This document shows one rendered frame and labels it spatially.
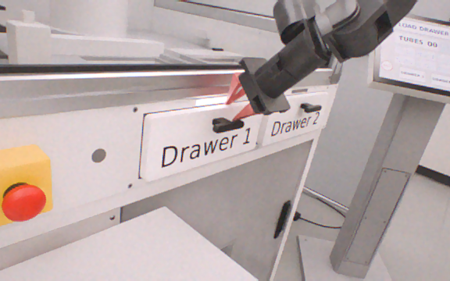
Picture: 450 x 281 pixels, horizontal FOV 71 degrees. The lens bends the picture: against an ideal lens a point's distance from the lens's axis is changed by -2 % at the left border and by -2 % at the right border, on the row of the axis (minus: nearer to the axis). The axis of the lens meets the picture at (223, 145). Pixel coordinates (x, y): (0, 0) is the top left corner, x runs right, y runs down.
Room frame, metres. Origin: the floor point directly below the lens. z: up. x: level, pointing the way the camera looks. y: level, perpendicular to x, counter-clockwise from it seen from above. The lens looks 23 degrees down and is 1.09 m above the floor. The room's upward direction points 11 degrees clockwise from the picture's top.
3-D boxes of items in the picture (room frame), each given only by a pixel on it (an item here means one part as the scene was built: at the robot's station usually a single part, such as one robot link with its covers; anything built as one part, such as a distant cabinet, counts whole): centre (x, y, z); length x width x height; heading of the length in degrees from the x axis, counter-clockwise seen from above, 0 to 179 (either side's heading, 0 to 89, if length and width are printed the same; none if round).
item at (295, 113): (0.80, -0.17, 0.87); 0.29 x 0.02 x 0.11; 141
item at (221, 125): (0.54, 0.01, 0.91); 0.07 x 0.04 x 0.01; 141
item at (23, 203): (0.26, 0.19, 0.88); 0.04 x 0.03 x 0.04; 141
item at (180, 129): (0.55, 0.03, 0.87); 0.29 x 0.02 x 0.11; 141
